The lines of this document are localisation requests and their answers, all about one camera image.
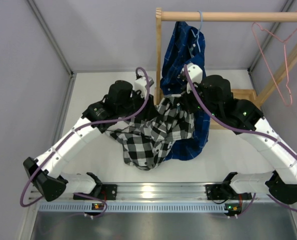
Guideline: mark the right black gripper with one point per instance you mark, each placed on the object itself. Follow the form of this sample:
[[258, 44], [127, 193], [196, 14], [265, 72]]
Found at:
[[186, 99]]

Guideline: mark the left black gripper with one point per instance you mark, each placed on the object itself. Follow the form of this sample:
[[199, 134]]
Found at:
[[149, 111]]

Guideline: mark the black white checkered shirt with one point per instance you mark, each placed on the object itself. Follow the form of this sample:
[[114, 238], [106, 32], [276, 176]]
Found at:
[[146, 144]]

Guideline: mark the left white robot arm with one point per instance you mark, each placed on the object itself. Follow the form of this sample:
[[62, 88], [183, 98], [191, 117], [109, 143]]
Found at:
[[46, 171]]

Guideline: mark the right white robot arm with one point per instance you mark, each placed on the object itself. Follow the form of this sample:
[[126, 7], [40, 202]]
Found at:
[[213, 95]]

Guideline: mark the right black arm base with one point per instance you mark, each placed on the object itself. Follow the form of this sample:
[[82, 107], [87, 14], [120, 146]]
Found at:
[[219, 192]]

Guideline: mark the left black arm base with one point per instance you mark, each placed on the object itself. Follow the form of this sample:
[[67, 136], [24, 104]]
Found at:
[[101, 191]]

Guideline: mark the wooden clothes rack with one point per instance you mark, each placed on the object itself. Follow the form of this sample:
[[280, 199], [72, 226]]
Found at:
[[240, 17]]

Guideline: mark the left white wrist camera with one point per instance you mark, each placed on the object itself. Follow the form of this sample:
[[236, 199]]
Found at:
[[141, 85]]

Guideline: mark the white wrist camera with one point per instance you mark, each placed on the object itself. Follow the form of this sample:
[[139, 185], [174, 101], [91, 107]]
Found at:
[[141, 85], [195, 73]]

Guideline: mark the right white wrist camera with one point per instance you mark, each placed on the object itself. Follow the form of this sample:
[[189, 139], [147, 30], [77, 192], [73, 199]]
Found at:
[[195, 73]]

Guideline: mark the blue wire hanger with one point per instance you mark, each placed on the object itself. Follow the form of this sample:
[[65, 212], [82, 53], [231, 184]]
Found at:
[[197, 34]]

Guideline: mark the aluminium mounting rail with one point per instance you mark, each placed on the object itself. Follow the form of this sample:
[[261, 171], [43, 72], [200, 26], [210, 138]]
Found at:
[[162, 192]]

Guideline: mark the pink wire hanger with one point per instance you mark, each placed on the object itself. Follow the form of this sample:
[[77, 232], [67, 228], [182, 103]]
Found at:
[[279, 63]]

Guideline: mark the slotted grey cable duct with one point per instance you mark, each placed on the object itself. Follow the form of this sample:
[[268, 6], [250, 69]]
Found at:
[[133, 207]]

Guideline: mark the left aluminium frame post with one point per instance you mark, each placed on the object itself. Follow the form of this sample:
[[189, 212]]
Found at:
[[49, 35]]

